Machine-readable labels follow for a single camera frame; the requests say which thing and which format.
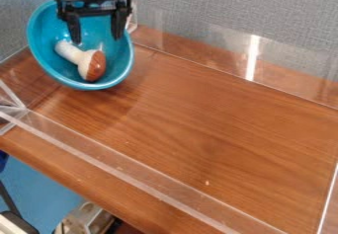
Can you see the grey box under table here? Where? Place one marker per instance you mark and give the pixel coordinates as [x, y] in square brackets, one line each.
[87, 219]

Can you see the clear acrylic barrier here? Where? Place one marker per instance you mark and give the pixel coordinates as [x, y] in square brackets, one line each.
[214, 142]

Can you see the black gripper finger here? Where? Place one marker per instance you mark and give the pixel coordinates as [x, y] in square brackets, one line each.
[117, 22]
[73, 28]

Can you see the blue plastic bowl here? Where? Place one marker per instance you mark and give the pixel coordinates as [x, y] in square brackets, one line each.
[47, 29]

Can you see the brown and white toy mushroom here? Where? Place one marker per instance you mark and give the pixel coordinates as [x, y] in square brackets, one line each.
[89, 61]

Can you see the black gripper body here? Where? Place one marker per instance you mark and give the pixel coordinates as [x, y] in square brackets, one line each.
[87, 8]

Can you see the black and white chair part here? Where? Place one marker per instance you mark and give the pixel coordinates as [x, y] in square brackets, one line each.
[12, 223]

